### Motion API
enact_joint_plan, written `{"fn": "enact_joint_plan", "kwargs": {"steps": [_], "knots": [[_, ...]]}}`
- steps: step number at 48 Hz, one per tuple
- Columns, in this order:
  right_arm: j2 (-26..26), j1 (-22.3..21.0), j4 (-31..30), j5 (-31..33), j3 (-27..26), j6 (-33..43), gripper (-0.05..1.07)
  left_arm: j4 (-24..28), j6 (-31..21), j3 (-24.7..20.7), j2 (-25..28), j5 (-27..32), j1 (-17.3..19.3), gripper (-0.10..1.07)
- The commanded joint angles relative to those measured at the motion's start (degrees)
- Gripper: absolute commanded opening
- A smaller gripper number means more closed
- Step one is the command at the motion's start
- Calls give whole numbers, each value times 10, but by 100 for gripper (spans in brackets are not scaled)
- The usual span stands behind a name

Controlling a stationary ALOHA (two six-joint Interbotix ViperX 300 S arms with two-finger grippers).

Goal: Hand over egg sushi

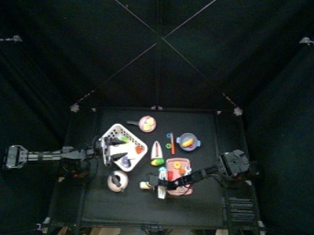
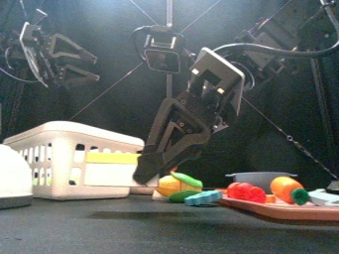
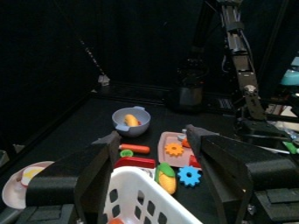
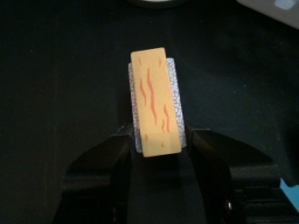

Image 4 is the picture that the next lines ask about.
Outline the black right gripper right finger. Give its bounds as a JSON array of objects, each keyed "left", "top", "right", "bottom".
[{"left": 184, "top": 122, "right": 282, "bottom": 224}]

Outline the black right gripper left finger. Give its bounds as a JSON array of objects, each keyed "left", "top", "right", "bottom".
[{"left": 51, "top": 122, "right": 135, "bottom": 224}]

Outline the yellow wood-grain block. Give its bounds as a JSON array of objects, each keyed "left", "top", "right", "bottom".
[{"left": 127, "top": 46, "right": 187, "bottom": 158}]

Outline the light blue sheet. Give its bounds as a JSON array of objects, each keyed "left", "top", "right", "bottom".
[{"left": 279, "top": 178, "right": 299, "bottom": 214}]

